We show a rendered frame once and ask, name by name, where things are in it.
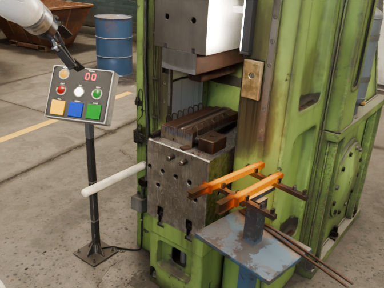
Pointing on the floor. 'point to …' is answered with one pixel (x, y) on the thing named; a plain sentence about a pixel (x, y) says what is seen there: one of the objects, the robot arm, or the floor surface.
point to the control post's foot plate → (87, 251)
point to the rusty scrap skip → (21, 35)
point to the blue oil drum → (114, 43)
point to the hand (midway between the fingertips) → (73, 51)
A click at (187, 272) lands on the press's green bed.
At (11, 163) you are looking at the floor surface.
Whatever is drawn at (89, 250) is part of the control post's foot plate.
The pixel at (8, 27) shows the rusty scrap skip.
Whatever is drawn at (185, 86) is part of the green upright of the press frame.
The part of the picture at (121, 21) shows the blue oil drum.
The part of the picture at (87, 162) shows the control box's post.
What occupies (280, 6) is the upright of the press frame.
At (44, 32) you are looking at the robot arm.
